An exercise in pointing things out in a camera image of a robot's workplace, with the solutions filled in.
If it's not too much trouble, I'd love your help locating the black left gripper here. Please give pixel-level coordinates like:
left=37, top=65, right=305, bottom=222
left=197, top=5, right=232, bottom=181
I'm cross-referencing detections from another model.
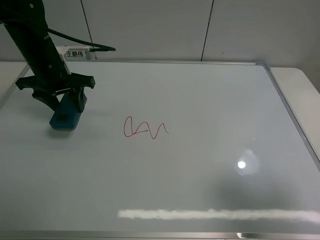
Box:
left=15, top=73, right=96, bottom=113

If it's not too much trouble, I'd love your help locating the teal whiteboard eraser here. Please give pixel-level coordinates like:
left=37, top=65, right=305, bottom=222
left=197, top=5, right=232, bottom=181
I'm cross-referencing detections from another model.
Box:
left=49, top=93, right=87, bottom=131

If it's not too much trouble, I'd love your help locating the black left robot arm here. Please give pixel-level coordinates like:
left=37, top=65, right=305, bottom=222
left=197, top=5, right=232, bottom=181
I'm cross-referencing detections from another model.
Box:
left=0, top=0, right=95, bottom=113

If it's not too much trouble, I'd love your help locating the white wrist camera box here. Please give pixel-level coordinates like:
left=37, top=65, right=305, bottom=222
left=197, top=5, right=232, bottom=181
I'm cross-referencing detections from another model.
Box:
left=56, top=45, right=96, bottom=61

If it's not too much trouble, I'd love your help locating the black cable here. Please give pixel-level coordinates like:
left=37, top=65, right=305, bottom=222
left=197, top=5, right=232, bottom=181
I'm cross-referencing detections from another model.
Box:
left=46, top=27, right=117, bottom=53

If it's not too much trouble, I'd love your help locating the white whiteboard with aluminium frame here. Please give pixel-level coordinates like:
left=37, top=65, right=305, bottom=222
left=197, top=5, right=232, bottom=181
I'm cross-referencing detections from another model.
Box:
left=0, top=61, right=320, bottom=240

